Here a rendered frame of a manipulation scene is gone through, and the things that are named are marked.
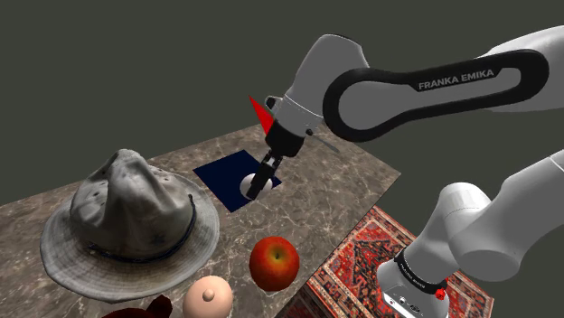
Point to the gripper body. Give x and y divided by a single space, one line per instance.
285 140

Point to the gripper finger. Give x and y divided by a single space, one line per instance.
274 169
255 185

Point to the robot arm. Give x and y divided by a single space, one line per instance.
467 229

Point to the white round ball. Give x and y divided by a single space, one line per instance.
246 185

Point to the red triangular object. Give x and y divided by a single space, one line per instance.
263 115

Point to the dark blue flat mat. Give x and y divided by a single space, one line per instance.
222 176

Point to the grey thin blade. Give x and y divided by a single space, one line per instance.
327 143

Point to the red apple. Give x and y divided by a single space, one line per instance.
274 263

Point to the peach round knobbed object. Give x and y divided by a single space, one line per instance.
208 299

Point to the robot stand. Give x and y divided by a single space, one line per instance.
361 260

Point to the grey brimmed hat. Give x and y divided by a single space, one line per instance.
127 216

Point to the dark red object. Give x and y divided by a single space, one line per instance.
150 310

